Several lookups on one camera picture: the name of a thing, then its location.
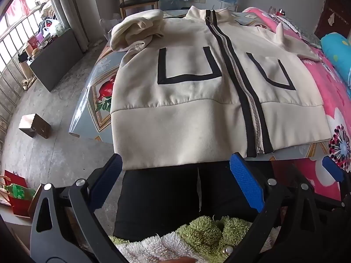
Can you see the red paper bag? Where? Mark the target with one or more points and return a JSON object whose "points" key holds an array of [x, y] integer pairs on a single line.
{"points": [[19, 208]]}

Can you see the pink floral blanket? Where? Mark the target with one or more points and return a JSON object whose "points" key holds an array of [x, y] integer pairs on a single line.
{"points": [[329, 87]]}

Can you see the grey curtain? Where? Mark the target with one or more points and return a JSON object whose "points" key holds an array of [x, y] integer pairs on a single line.
{"points": [[68, 11]]}

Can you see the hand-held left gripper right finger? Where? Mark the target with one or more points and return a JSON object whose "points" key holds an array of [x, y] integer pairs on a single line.
{"points": [[246, 180]]}

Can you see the window railing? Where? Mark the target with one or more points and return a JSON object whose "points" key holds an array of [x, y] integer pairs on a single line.
{"points": [[16, 41]]}

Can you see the small glass jar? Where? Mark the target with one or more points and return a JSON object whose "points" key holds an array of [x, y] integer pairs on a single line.
{"points": [[272, 9]]}

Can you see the table with fruit-print cover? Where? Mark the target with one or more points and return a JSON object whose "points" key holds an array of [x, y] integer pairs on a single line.
{"points": [[98, 106]]}

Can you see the white wall socket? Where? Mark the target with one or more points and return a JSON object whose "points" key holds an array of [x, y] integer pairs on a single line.
{"points": [[199, 0]]}

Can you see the grey cabinet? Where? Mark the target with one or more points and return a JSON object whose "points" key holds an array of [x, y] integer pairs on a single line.
{"points": [[54, 60]]}

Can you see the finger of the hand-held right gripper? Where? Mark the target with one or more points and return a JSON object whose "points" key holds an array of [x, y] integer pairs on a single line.
{"points": [[333, 168]]}

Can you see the brown cardboard box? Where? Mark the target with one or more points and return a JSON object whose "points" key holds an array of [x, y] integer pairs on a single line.
{"points": [[38, 127]]}

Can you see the white water dispenser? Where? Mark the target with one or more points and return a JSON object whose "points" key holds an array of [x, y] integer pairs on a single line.
{"points": [[229, 6]]}

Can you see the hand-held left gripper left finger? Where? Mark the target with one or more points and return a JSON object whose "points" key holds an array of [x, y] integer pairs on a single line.
{"points": [[109, 178]]}

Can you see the clear plastic bag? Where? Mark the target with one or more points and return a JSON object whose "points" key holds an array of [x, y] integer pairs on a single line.
{"points": [[107, 27]]}

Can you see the cyan and pink pillow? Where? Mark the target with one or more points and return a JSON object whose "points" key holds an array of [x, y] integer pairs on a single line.
{"points": [[336, 49]]}

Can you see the pink hanging cloth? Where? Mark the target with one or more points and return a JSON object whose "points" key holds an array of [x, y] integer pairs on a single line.
{"points": [[19, 5]]}

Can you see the lace-edged grey cloth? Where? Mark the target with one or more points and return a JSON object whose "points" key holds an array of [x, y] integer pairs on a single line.
{"points": [[304, 31]]}

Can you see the white plastic bag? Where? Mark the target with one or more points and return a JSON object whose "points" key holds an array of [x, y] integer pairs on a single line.
{"points": [[50, 24]]}

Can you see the green bottle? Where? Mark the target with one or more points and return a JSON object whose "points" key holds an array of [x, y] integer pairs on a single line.
{"points": [[19, 191]]}

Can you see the cream zip jacket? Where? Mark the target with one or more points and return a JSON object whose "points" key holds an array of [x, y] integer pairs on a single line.
{"points": [[178, 109]]}

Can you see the dark red door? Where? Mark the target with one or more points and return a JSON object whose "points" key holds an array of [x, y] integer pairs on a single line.
{"points": [[333, 5]]}

